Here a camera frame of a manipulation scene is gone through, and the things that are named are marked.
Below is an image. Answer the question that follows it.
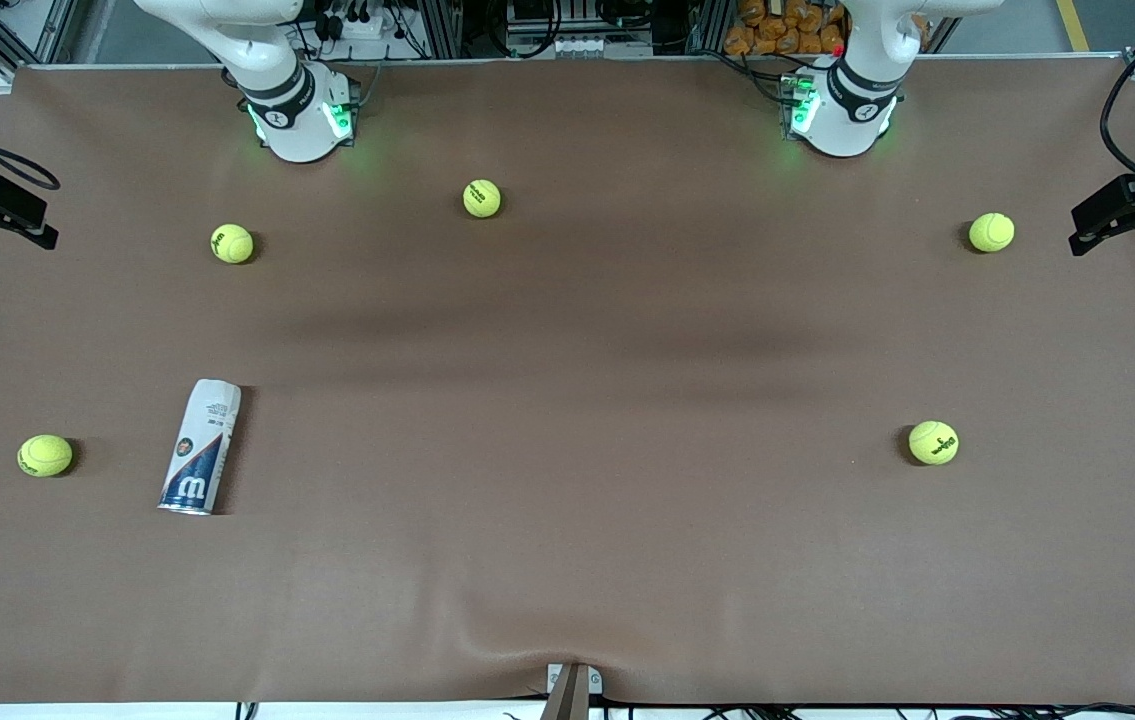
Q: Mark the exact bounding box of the white power strip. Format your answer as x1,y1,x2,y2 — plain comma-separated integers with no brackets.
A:
322,10,388,41

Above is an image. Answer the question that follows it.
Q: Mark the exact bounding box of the brown table mat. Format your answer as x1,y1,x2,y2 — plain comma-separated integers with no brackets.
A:
0,55,1135,706

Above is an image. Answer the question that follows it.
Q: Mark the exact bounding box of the white blue tennis ball can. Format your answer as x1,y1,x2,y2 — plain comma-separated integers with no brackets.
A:
157,378,243,517

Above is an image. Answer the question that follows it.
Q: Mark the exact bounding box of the black control box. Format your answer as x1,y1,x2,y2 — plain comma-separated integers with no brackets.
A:
505,0,663,59

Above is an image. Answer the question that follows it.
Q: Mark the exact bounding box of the orange snack bag pile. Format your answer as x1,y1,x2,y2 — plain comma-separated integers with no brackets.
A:
724,0,848,57

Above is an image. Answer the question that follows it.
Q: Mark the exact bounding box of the yellow tennis ball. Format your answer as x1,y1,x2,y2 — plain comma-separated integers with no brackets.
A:
210,223,255,265
17,434,74,478
908,420,960,466
968,212,1016,254
462,178,503,219

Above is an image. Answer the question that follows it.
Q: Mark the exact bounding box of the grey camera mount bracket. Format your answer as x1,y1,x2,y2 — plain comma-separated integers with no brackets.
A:
545,662,604,720

